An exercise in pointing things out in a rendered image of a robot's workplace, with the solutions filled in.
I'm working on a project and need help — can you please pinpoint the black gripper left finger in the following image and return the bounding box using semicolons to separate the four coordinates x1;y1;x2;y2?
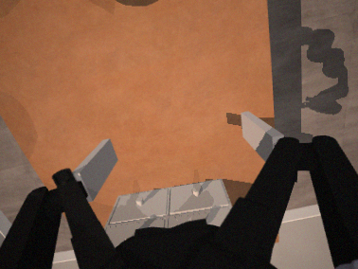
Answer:
0;138;128;269

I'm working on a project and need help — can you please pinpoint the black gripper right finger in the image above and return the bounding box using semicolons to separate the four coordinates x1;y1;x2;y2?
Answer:
188;111;358;269

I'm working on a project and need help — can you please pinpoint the grey drawer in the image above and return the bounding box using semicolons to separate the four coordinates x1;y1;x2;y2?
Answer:
106;219;165;248
170;180;229;216
169;208;230;228
110;188;168;224

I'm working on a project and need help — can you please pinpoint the white chest of drawers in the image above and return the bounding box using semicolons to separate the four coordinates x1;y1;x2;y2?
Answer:
104;179;232;231

